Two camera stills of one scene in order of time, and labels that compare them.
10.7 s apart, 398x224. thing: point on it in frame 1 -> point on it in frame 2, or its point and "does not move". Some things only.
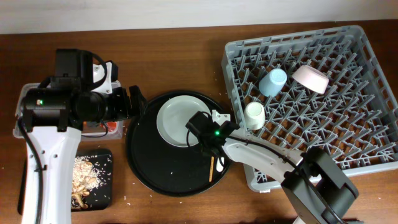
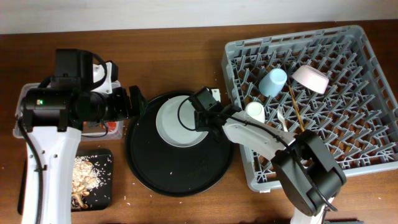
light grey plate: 173,116 does not move
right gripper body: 205,144 -> 201,121
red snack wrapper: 112,126 does not move
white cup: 255,115 does not move
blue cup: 273,82 does not move
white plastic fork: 219,167 -> 280,112
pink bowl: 311,79 does not move
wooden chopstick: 211,171 -> 297,109
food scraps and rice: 85,177 does not move
